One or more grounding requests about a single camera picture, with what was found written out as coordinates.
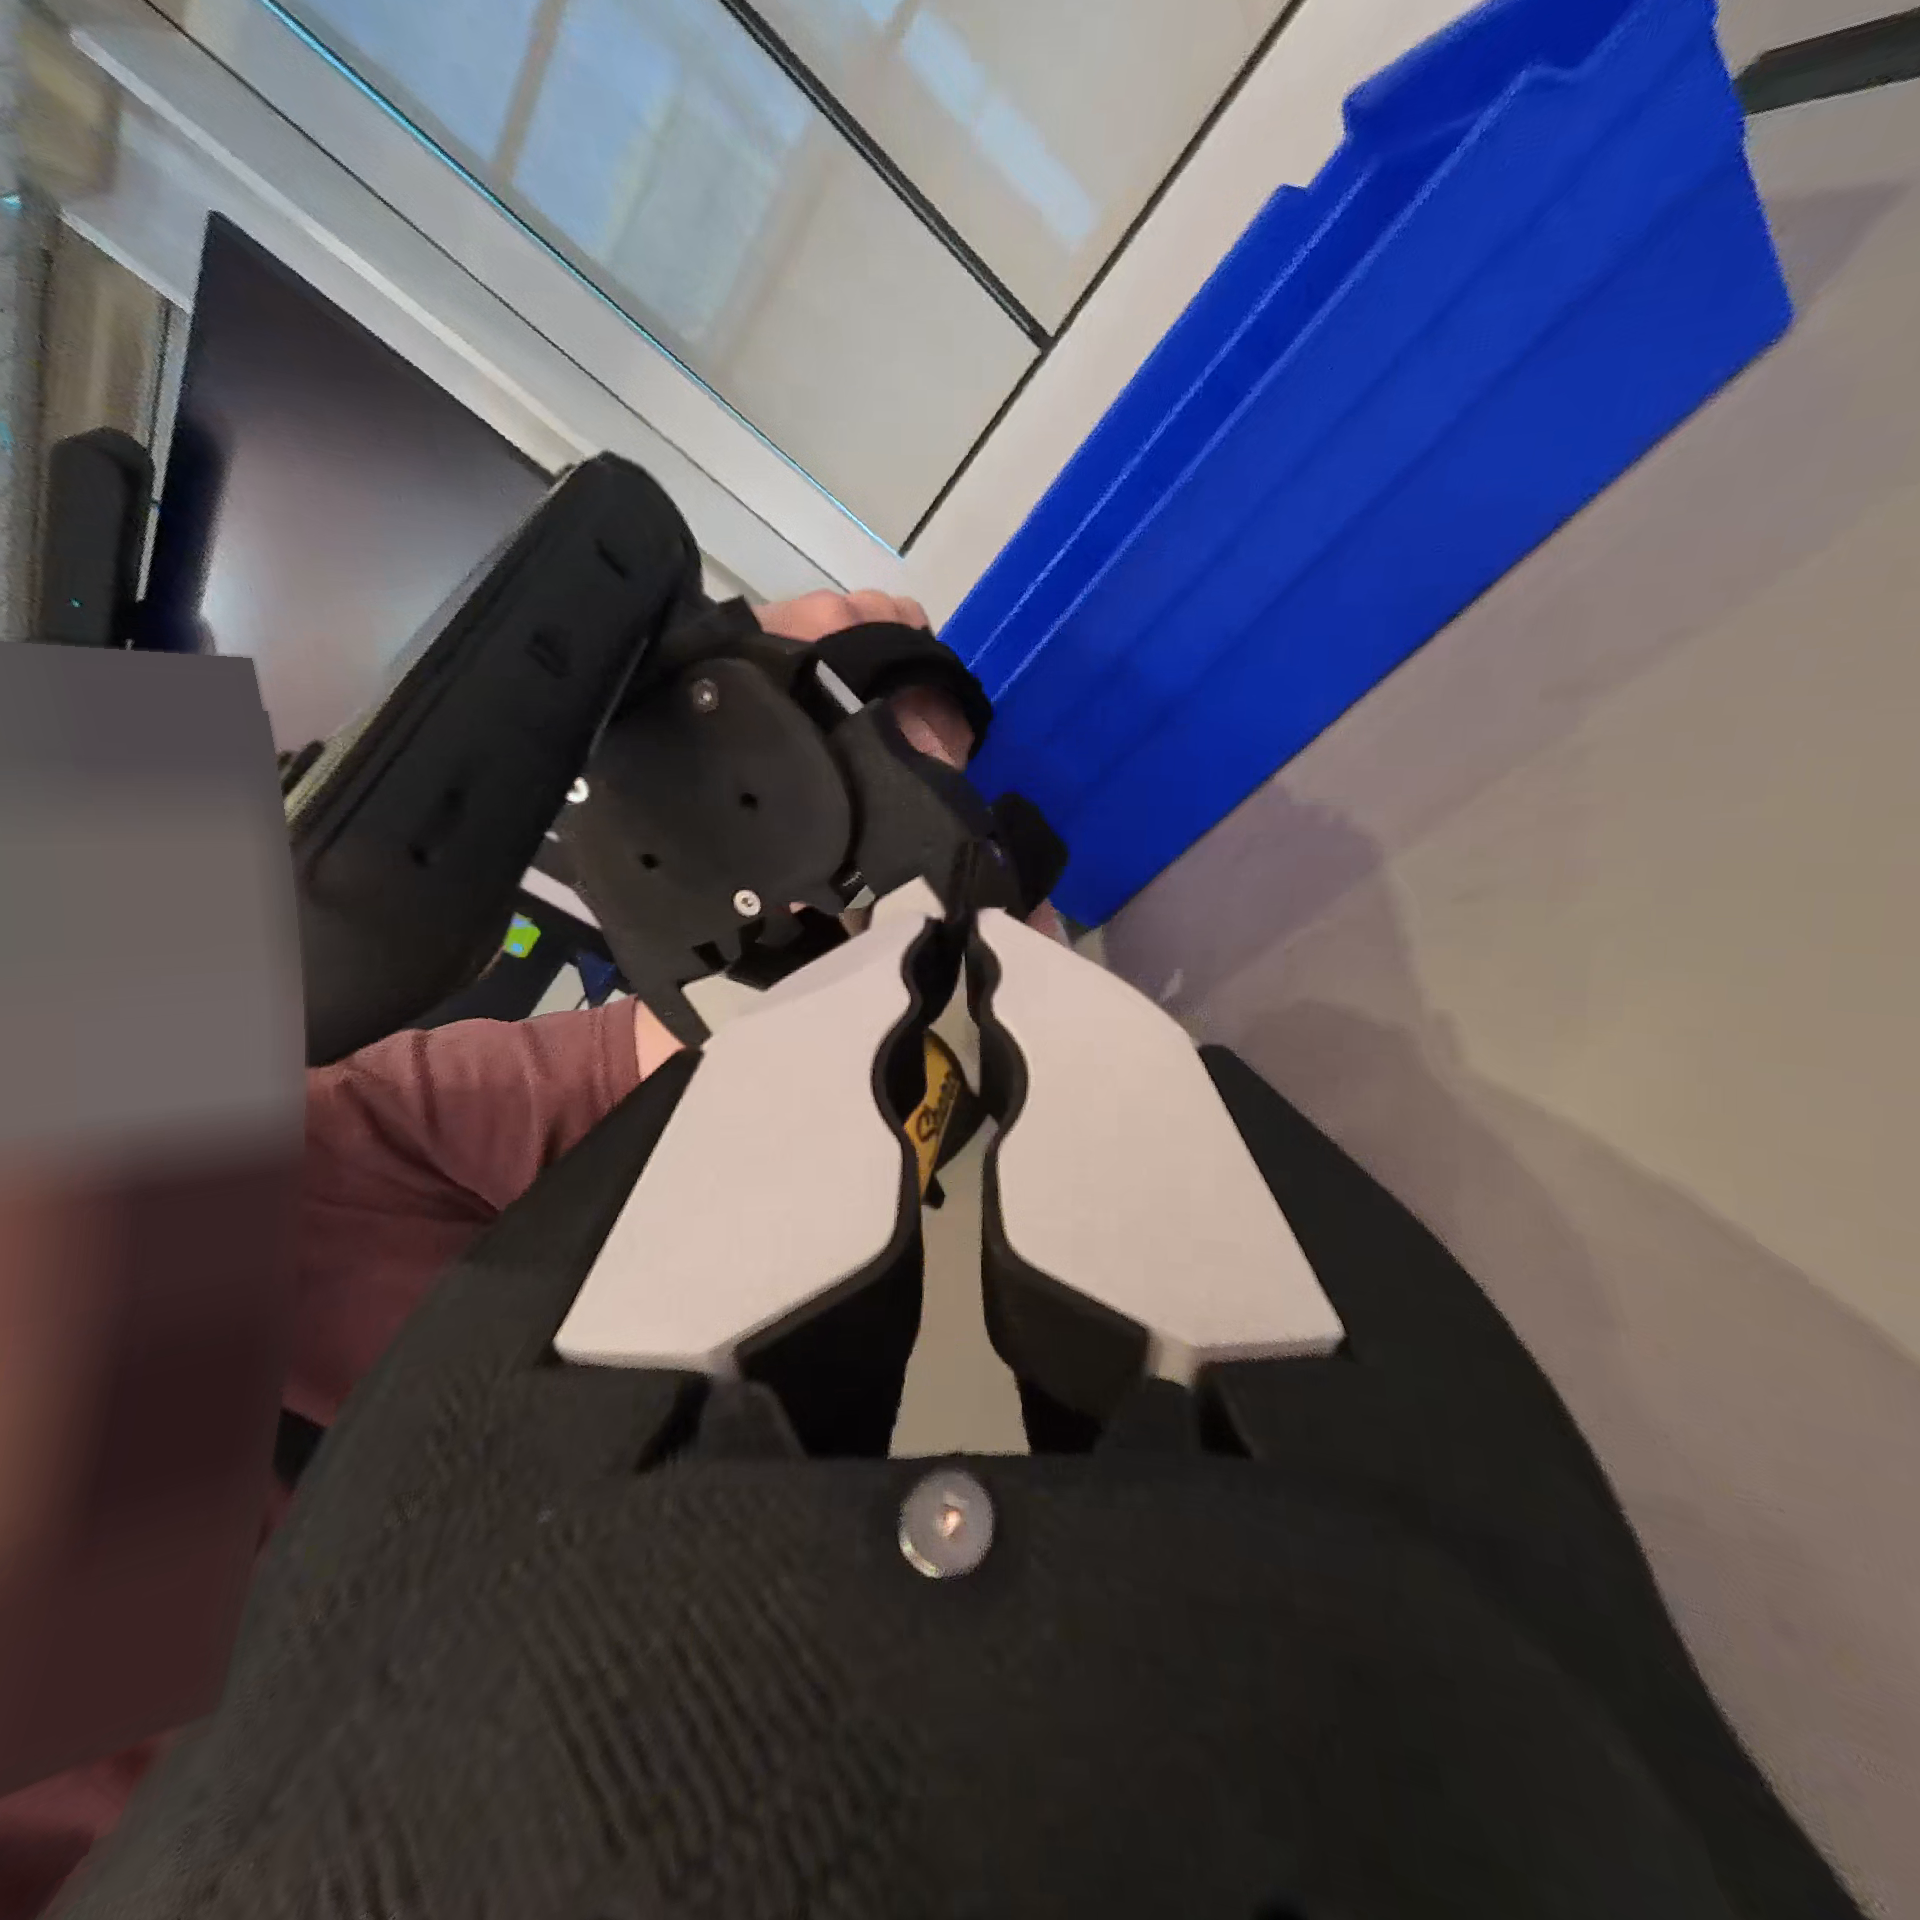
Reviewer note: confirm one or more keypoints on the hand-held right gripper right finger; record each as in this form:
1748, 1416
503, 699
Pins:
1155, 1185

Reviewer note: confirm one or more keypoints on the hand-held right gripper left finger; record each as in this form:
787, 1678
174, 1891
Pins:
751, 1185

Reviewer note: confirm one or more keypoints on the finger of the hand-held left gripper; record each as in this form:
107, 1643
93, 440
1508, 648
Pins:
727, 1001
907, 906

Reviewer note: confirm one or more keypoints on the yellow marker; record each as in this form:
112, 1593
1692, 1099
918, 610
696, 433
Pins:
943, 1103

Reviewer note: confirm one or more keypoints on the person's left hand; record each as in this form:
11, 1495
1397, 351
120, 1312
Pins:
848, 613

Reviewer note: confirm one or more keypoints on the blue plastic bin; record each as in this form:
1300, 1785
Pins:
1349, 450

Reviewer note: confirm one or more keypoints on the black upright device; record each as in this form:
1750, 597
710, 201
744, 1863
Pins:
93, 541

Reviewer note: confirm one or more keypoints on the dark wall screen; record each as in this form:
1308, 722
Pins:
345, 480

